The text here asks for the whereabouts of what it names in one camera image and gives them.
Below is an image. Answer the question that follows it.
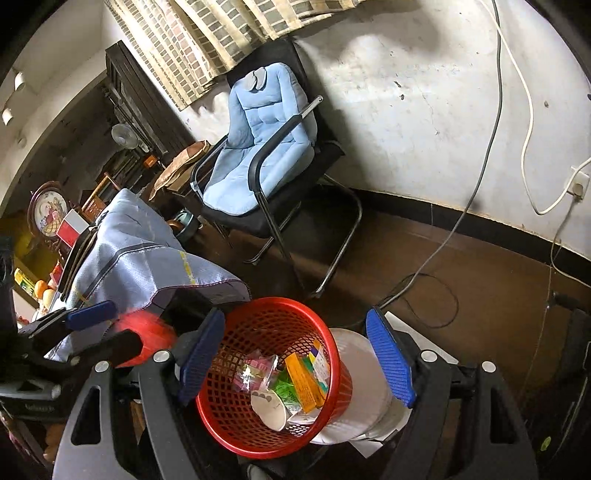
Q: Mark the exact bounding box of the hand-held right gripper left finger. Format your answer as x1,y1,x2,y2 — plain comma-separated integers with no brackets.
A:
52,307,227,480

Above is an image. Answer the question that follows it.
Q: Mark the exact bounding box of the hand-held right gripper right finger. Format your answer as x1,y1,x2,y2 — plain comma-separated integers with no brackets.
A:
365,306,540,480

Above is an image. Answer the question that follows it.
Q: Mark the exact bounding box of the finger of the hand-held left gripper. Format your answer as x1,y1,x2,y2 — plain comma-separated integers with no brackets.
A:
28,329,145,374
16,300,117,340

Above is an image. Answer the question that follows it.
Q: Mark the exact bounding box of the red plastic bag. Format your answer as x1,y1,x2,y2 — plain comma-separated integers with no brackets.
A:
113,310,178,368

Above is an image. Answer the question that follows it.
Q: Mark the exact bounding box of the red mesh plastic basket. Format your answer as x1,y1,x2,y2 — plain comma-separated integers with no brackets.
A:
195,296,354,459

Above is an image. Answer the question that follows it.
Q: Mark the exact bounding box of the crushed white paper cup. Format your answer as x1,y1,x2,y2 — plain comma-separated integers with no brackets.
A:
250,390,289,432

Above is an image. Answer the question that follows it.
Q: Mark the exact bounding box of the person's left hand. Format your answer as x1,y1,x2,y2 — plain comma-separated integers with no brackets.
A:
44,422,65,464

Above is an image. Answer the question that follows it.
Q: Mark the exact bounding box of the white flat board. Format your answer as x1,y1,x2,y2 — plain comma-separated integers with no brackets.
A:
348,311,460,457

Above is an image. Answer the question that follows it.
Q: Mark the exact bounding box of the white plastic bucket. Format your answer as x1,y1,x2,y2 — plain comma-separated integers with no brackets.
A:
309,328,400,446

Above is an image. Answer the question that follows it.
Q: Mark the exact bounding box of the pink clear packet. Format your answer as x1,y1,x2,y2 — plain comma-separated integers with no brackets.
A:
233,353,278,393

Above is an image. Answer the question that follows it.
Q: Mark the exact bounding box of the yellow and white packet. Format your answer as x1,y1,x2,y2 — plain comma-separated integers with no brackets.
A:
311,339,331,384

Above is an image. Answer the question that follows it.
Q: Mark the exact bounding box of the light blue tablecloth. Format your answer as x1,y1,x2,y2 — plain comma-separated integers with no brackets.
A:
44,188,252,363

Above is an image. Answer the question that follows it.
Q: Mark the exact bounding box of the yellow box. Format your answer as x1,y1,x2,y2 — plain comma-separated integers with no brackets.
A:
14,268,35,296

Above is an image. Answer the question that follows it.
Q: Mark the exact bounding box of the red and white box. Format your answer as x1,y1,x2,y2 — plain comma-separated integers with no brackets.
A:
55,210,90,247

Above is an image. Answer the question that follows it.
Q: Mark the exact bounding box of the orange packet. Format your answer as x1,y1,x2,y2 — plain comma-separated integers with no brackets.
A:
284,353,324,414

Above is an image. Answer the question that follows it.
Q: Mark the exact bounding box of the green packet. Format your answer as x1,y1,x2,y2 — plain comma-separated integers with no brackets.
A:
274,369,301,411

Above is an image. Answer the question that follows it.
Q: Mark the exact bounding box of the round wooden framed picture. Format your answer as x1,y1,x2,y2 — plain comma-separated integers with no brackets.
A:
27,181,70,238

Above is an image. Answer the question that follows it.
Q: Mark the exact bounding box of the small wooden stool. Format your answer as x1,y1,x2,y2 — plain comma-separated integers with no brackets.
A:
81,173,121,217

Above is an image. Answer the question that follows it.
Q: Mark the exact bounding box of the teal bowl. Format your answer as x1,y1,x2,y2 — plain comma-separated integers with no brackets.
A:
166,208,201,241

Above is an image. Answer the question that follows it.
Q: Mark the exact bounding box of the dark side table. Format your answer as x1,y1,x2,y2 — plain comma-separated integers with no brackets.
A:
165,182,208,217

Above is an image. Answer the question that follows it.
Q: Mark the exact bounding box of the brown paper bag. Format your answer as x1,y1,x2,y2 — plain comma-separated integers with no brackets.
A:
148,141,213,201

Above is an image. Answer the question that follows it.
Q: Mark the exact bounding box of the small electric fan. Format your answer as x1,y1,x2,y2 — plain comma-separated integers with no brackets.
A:
111,122,141,151

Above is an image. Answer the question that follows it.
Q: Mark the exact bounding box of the light blue chair cushion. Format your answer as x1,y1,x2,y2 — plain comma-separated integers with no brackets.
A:
202,64,319,215

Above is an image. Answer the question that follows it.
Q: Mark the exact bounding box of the dark wooden cabinet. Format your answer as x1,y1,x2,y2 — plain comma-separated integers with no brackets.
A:
105,41,195,158

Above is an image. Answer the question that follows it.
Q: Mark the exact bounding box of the beige checked curtain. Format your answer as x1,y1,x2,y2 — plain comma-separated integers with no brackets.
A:
104,0,370,112

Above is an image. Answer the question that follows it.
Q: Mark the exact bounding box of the thin black cable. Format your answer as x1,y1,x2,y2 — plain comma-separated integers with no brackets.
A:
390,272,460,329

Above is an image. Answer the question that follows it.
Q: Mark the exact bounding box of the black metal frame chair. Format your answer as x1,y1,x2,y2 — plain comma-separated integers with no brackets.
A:
190,37,363,301

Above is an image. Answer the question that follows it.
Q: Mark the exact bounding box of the grey cable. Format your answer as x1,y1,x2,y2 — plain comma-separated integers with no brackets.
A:
376,0,504,310

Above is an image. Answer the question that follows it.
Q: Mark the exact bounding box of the white cable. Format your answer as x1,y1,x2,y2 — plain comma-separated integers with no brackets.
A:
478,0,591,216

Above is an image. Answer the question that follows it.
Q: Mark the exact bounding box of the white wall socket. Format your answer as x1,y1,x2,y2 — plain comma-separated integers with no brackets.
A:
570,168,591,200

